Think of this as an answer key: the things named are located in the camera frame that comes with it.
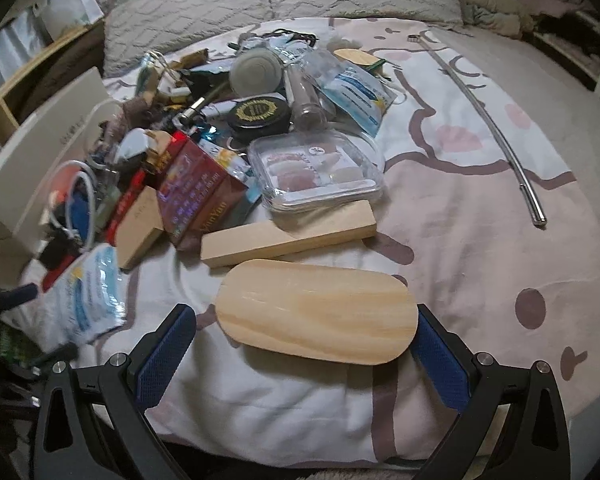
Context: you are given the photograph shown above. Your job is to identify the clear plastic tube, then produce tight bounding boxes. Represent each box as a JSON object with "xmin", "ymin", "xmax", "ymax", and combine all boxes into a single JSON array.
[{"xmin": 286, "ymin": 60, "xmax": 326, "ymax": 131}]

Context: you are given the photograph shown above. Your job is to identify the beige bed sheet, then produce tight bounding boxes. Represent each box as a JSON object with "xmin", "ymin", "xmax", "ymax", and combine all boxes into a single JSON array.
[{"xmin": 445, "ymin": 27, "xmax": 600, "ymax": 411}]

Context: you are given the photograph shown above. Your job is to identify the wooden shelf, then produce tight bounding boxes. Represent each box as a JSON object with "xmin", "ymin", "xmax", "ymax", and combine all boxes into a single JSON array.
[{"xmin": 0, "ymin": 20, "xmax": 106, "ymax": 161}]

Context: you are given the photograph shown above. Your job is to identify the white cardboard box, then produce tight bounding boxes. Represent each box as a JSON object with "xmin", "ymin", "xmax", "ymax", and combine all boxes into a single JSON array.
[{"xmin": 0, "ymin": 67, "xmax": 123, "ymax": 261}]

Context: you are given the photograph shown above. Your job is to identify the grey round disc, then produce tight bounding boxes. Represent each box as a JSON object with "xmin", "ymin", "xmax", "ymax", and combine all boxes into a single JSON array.
[{"xmin": 230, "ymin": 47, "xmax": 286, "ymax": 97}]

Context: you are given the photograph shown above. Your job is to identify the tan sponge block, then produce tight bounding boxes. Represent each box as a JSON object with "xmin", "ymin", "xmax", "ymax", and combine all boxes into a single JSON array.
[{"xmin": 215, "ymin": 258, "xmax": 420, "ymax": 366}]

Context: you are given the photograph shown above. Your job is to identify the red cigarette box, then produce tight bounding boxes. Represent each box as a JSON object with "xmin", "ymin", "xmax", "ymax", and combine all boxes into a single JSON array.
[{"xmin": 156, "ymin": 137, "xmax": 251, "ymax": 251}]

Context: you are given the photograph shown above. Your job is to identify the white paper bag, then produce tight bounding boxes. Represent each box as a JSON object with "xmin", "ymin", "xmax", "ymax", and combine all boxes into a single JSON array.
[{"xmin": 35, "ymin": 0, "xmax": 106, "ymax": 41}]

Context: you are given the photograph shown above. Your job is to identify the tan flat box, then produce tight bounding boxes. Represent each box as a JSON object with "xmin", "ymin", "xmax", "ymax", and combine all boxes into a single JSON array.
[{"xmin": 115, "ymin": 187, "xmax": 163, "ymax": 271}]

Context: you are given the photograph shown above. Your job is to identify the white cable loop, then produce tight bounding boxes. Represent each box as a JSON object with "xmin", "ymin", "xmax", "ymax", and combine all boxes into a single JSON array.
[{"xmin": 55, "ymin": 160, "xmax": 101, "ymax": 251}]

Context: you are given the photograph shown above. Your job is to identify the rectangular wooden block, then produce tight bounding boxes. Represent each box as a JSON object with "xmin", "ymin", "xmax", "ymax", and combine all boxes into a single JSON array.
[{"xmin": 201, "ymin": 200, "xmax": 378, "ymax": 273}]

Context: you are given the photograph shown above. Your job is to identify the brown folded blanket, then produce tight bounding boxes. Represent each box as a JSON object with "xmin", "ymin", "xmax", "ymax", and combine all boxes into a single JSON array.
[{"xmin": 25, "ymin": 25, "xmax": 106, "ymax": 111}]

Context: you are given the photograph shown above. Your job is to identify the wall niche with clothes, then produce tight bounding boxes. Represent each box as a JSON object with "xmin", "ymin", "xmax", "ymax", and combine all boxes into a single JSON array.
[{"xmin": 505, "ymin": 0, "xmax": 600, "ymax": 91}]

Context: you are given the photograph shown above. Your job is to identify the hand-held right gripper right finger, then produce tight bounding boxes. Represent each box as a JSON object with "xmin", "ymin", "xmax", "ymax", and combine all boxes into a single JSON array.
[{"xmin": 411, "ymin": 302, "xmax": 572, "ymax": 480}]

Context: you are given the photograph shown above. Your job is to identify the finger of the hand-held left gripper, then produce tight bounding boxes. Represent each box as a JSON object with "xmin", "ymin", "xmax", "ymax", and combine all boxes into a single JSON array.
[{"xmin": 0, "ymin": 282, "xmax": 40, "ymax": 321}]

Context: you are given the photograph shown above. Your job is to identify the small oval wooden piece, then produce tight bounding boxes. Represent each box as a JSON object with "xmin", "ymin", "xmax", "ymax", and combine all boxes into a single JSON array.
[{"xmin": 332, "ymin": 47, "xmax": 383, "ymax": 68}]

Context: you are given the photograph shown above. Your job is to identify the pile of assorted small items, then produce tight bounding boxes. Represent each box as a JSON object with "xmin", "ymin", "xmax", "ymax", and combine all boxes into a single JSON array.
[{"xmin": 20, "ymin": 17, "xmax": 600, "ymax": 466}]

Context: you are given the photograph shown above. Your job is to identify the black round tin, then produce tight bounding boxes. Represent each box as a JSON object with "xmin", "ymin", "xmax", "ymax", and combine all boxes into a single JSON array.
[{"xmin": 226, "ymin": 94, "xmax": 290, "ymax": 142}]

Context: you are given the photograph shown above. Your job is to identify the long metal rod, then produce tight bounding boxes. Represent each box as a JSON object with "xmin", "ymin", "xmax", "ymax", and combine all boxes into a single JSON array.
[{"xmin": 407, "ymin": 32, "xmax": 548, "ymax": 228}]

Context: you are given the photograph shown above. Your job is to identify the blue white wipe packet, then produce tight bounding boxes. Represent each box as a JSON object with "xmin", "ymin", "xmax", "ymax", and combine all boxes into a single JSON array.
[
  {"xmin": 325, "ymin": 62, "xmax": 398, "ymax": 136},
  {"xmin": 5, "ymin": 245, "xmax": 128, "ymax": 348}
]

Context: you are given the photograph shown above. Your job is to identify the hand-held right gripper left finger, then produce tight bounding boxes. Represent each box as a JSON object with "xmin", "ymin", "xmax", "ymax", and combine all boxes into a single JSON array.
[{"xmin": 32, "ymin": 304, "xmax": 197, "ymax": 480}]

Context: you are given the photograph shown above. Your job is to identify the clear plastic food container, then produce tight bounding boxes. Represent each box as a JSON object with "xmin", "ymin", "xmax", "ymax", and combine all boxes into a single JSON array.
[{"xmin": 247, "ymin": 129, "xmax": 385, "ymax": 216}]

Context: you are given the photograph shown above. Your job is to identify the beige plush cushion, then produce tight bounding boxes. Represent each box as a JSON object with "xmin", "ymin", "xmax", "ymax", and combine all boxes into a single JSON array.
[{"xmin": 455, "ymin": 0, "xmax": 536, "ymax": 36}]

